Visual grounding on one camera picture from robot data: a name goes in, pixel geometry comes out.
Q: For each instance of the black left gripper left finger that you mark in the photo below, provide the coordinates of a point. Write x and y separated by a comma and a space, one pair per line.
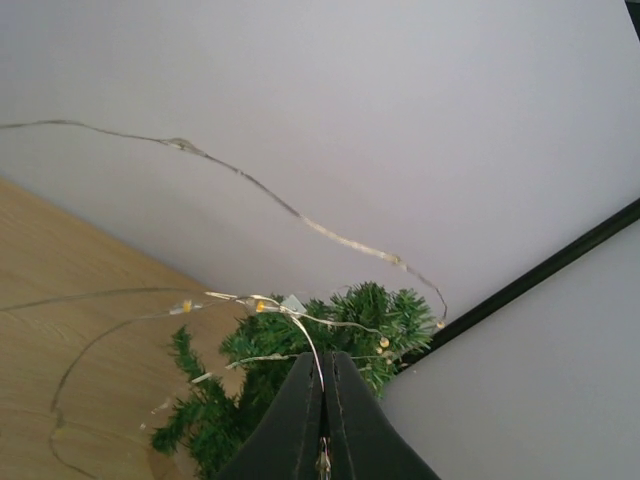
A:
286, 444

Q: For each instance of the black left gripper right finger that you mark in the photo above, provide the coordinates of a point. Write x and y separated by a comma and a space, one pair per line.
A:
362, 442

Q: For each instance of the small green christmas tree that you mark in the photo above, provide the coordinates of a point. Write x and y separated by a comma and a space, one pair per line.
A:
377, 328

